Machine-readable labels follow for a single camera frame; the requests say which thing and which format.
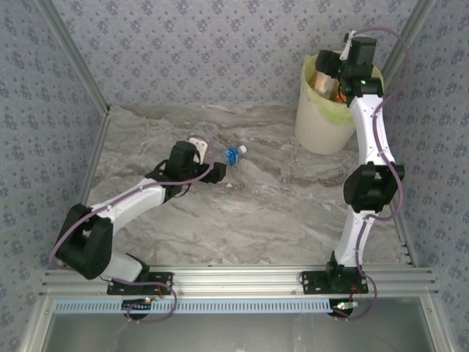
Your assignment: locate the small blue label bottle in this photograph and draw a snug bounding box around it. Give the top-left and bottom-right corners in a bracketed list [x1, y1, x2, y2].
[221, 144, 248, 168]

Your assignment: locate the cream ribbed plastic bin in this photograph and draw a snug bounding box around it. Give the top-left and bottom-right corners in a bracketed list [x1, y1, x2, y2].
[295, 54, 367, 155]

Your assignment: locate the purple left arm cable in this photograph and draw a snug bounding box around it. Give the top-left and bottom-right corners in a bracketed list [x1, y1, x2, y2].
[47, 136, 215, 268]

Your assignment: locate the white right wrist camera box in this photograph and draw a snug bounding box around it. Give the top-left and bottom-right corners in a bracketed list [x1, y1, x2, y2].
[339, 31, 358, 62]

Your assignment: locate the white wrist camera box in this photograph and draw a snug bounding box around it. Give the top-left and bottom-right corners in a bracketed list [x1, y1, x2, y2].
[339, 31, 358, 62]
[186, 136, 209, 162]

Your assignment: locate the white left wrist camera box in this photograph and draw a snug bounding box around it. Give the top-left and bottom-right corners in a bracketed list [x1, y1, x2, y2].
[186, 136, 209, 162]

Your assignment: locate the aluminium frame post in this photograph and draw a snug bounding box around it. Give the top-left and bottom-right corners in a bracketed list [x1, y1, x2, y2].
[34, 0, 111, 114]
[380, 0, 437, 74]

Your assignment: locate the aluminium mounting rail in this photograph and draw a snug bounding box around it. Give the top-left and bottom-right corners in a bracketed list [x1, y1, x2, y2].
[40, 266, 439, 298]

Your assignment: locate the pale slotted cable duct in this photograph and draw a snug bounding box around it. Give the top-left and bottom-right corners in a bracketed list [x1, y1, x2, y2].
[54, 297, 334, 315]

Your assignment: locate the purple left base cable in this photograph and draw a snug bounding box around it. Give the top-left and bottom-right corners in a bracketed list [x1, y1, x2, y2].
[109, 280, 177, 324]

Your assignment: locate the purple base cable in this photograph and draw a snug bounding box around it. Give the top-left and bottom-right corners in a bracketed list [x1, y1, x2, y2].
[335, 274, 377, 322]
[109, 280, 177, 324]

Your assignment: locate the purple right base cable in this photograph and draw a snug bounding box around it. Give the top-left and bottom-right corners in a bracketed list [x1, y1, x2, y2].
[335, 274, 377, 322]

